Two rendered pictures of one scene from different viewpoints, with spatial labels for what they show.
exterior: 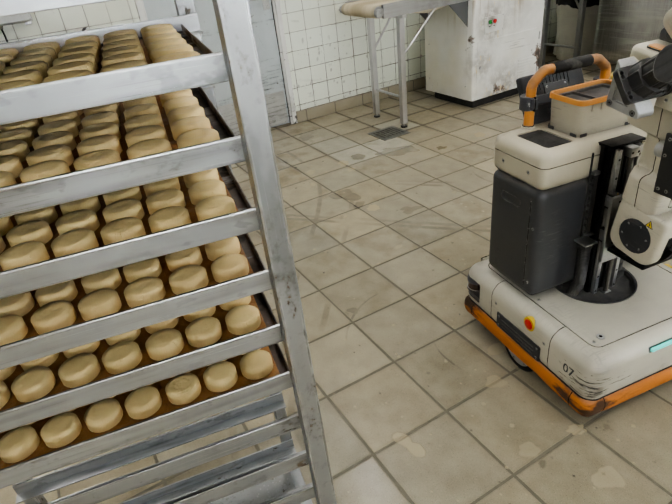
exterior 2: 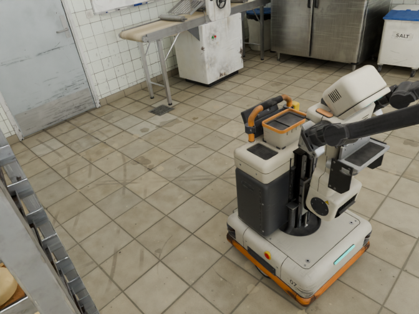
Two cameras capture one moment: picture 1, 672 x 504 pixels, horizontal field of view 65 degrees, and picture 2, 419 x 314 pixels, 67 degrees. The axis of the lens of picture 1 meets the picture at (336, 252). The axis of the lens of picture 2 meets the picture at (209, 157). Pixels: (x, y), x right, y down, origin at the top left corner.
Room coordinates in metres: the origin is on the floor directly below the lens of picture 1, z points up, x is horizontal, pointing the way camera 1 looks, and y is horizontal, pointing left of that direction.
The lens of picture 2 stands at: (0.30, -0.06, 1.73)
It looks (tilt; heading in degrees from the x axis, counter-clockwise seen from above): 34 degrees down; 345
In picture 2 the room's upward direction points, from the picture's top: 7 degrees counter-clockwise
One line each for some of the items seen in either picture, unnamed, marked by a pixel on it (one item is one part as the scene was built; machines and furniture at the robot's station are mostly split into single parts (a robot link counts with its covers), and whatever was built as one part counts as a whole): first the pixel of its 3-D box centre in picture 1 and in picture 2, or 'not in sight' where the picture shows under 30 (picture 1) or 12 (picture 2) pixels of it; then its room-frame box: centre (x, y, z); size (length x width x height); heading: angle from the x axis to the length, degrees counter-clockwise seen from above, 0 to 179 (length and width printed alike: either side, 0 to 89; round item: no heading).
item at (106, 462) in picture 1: (157, 444); not in sight; (0.88, 0.49, 0.42); 0.64 x 0.03 x 0.03; 107
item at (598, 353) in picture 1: (587, 306); (295, 232); (1.50, -0.89, 0.16); 0.67 x 0.64 x 0.25; 19
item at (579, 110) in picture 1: (591, 107); (285, 128); (1.60, -0.85, 0.87); 0.23 x 0.15 x 0.11; 109
